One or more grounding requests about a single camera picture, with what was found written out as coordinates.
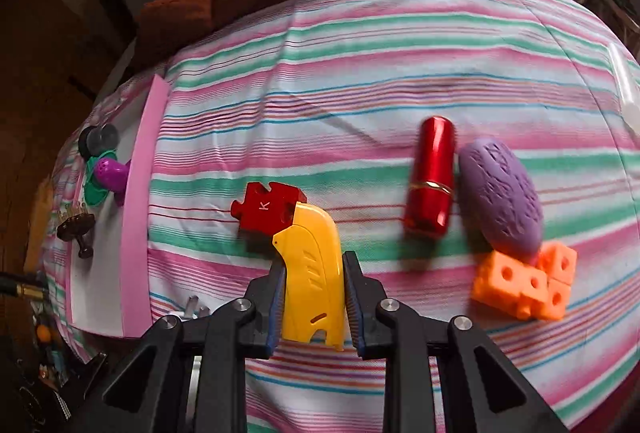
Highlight yellow plastic piece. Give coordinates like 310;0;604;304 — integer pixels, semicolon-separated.
272;202;347;352

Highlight dark brown mushroom toy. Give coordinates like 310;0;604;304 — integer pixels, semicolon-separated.
56;206;96;260

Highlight black grey cylinder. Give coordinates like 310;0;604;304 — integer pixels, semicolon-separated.
77;123;119;160

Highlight red puzzle piece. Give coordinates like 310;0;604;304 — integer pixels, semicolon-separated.
230;182;307;239

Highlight orange cube blocks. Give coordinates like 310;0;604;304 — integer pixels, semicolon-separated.
471;240;578;321

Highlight green ribbed toy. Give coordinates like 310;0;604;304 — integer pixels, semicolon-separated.
82;153;126;207

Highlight pink white tray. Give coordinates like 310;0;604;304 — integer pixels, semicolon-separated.
65;76;171;339

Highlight red lipstick tube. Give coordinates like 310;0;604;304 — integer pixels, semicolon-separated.
403;116;457;238

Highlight gold capped bottle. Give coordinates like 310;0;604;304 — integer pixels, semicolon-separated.
0;270;49;303

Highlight purple figurine toy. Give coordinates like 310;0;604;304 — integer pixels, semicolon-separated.
95;156;132;206

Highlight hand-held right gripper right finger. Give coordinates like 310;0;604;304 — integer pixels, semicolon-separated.
342;251;571;433

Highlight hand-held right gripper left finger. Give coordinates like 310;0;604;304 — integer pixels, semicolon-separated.
65;258;288;433

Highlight striped bedsheet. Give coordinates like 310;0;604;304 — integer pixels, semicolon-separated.
40;0;640;433

